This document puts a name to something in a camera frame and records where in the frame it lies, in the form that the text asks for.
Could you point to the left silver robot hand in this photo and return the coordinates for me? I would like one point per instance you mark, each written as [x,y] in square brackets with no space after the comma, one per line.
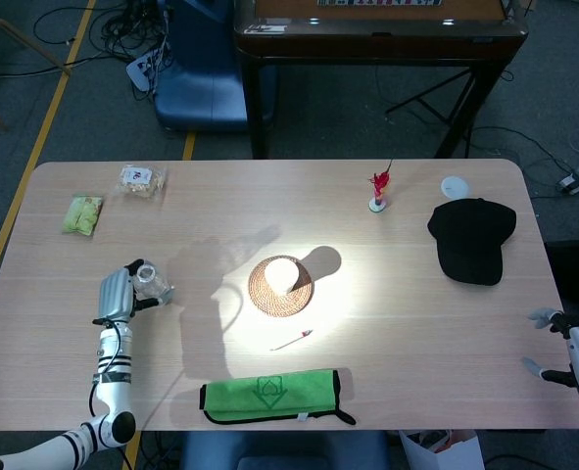
[115,294]

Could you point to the clear plastic bottle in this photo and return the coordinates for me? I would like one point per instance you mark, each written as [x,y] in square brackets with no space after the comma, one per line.
[149,284]

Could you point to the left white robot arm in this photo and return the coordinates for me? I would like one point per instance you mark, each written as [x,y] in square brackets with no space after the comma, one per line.
[115,352]

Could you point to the white paper cup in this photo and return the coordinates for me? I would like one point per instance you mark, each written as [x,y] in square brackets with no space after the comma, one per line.
[280,276]

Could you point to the black box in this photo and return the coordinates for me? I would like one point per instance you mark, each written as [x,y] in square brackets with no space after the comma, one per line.
[578,274]

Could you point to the green snack packet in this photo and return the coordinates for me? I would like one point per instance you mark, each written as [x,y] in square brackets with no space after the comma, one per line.
[82,218]

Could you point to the clear packet of cookies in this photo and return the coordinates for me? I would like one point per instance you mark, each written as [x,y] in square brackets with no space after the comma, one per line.
[139,181]

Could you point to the white paper bag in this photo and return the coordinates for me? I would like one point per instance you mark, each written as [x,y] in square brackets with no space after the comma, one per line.
[465,453]

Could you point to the black baseball cap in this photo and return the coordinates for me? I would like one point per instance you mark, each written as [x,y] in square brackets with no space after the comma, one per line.
[470,240]

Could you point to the round woven rattan coaster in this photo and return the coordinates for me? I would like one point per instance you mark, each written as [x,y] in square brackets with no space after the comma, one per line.
[279,306]

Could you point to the grey power strip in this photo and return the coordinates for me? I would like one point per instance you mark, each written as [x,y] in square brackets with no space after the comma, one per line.
[575,180]

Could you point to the wooden pen with red cap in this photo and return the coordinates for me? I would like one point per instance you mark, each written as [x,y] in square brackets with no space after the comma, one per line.
[289,341]

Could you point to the green microfiber cloth black trim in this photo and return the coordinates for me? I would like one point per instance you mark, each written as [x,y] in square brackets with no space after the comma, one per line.
[294,391]

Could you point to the small white round lid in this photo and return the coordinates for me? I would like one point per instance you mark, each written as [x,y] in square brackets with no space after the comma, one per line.
[454,186]

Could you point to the white power strip with plugs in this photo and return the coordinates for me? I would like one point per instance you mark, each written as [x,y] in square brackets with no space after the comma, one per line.
[139,71]

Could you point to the blue padded seat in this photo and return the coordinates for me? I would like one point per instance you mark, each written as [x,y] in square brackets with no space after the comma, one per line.
[279,448]

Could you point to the blue chair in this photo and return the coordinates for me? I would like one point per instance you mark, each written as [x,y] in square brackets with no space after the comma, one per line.
[196,83]

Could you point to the red feather shuttlecock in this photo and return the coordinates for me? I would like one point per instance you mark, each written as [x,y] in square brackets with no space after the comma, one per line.
[377,205]

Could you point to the dark wooden mahjong table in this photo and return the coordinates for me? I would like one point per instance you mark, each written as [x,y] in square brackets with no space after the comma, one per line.
[367,44]

